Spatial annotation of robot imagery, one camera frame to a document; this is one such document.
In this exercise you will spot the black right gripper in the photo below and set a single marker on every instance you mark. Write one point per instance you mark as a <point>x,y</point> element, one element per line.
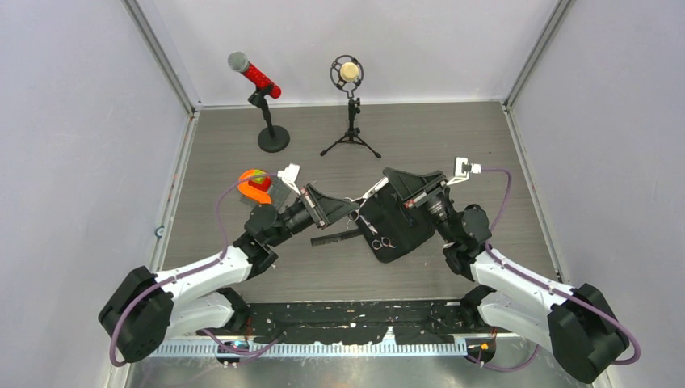
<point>410,187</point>

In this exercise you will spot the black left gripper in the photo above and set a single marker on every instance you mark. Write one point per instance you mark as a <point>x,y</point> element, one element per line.
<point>326,209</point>

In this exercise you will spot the black comb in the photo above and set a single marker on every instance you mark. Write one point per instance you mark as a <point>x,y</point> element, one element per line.
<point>336,237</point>

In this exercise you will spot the black tool pouch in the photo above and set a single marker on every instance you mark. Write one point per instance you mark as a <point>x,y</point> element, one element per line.
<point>381,210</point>

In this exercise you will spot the silver thinning scissors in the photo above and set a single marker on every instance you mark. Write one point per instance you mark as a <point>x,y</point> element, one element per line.
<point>378,241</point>

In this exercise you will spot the silver hair scissors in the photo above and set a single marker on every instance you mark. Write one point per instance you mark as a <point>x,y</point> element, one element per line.
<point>373,190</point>

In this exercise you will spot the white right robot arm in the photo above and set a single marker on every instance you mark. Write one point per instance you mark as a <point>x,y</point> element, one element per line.
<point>576,324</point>

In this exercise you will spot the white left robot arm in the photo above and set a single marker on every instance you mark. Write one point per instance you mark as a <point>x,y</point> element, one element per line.
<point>150,307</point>

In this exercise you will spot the red toy block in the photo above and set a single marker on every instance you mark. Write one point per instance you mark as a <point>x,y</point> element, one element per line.
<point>263,187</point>

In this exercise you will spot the orange curved toy slide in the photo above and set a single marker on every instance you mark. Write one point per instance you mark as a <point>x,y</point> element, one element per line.
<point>251,193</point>

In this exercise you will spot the lime green toy brick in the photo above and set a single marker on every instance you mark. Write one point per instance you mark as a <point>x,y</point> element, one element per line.
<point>259,175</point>

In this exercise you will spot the black tripod microphone stand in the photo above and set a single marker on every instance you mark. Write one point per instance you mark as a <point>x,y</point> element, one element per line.
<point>352,134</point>

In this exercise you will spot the black round-base microphone stand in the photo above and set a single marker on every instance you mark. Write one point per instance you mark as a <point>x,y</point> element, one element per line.
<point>272,138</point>

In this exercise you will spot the beige condenser microphone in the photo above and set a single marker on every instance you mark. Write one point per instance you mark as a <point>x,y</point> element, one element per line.
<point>345,70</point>

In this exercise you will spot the red handheld microphone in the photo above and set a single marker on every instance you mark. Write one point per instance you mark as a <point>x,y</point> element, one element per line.
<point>238,62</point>

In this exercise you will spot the grey studded base plate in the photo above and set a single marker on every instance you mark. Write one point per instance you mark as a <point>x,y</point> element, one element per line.
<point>279,193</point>

